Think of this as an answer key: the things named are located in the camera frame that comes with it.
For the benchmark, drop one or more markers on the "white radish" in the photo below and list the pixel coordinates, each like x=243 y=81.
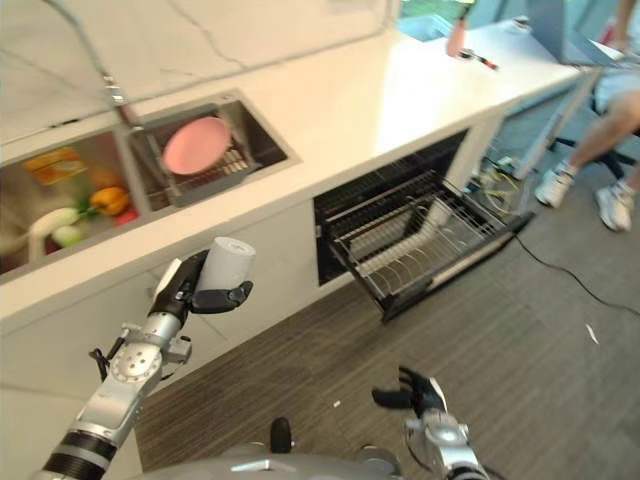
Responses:
x=50 y=221

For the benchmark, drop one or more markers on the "chrome pull-down faucet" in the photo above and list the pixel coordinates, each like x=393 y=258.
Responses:
x=92 y=55

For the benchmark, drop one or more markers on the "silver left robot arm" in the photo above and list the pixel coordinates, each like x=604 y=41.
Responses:
x=107 y=387

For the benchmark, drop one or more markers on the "open grey laptop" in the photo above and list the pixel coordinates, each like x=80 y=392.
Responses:
x=575 y=37

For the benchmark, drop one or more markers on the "steel double kitchen sink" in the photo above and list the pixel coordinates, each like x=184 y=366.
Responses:
x=135 y=170

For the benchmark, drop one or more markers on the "silver robot torso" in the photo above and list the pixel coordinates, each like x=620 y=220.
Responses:
x=280 y=462

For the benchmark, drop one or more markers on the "white cylindrical cup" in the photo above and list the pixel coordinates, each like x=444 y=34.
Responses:
x=228 y=263

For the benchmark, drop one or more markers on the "yellow bell pepper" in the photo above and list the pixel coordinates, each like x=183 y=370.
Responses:
x=111 y=199

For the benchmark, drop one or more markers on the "orange packaged bread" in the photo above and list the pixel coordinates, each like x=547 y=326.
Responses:
x=52 y=166

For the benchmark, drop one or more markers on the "pink round plate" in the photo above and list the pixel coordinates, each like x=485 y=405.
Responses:
x=197 y=146

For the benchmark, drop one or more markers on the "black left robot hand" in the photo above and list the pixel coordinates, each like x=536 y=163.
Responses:
x=178 y=292

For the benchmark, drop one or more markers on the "black office chair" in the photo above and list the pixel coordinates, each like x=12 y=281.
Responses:
x=602 y=145

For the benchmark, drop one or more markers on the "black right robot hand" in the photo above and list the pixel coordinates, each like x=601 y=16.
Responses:
x=421 y=390

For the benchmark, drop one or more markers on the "green white vegetable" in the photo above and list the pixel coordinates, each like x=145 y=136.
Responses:
x=70 y=233

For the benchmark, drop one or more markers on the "person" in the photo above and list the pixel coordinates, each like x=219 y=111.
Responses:
x=597 y=125

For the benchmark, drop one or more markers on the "black built-in dishwasher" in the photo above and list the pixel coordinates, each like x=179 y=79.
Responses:
x=400 y=215

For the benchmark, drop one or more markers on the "pink bottle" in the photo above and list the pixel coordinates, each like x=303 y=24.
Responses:
x=456 y=37

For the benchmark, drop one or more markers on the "red tomato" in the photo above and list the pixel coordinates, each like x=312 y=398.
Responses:
x=127 y=217

